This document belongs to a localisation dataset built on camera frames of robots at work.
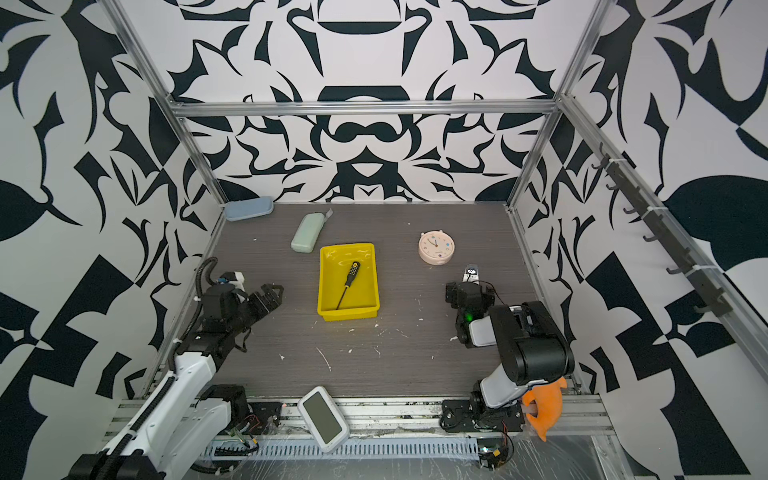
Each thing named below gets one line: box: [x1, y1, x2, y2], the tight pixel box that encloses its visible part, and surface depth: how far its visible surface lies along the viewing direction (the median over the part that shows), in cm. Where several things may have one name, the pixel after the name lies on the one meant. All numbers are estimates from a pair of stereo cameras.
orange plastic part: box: [524, 377, 567, 443], surface depth 74 cm
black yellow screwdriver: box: [335, 261, 361, 310], surface depth 101 cm
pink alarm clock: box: [418, 229, 456, 266], surface depth 107 cm
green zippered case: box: [291, 208, 334, 254], surface depth 113 cm
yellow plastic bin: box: [317, 243, 380, 322], surface depth 98 cm
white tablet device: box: [297, 386, 351, 454], surface depth 73 cm
